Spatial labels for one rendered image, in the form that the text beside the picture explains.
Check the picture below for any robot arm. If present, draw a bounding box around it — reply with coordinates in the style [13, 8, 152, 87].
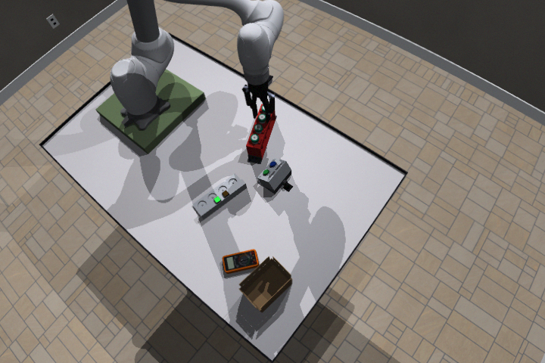
[110, 0, 284, 131]

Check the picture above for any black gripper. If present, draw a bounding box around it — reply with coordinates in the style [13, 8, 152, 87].
[242, 80, 276, 123]

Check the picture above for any white key panel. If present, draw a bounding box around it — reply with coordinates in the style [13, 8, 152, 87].
[257, 158, 293, 194]

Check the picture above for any orange digital multimeter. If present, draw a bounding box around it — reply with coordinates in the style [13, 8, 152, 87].
[223, 250, 259, 274]

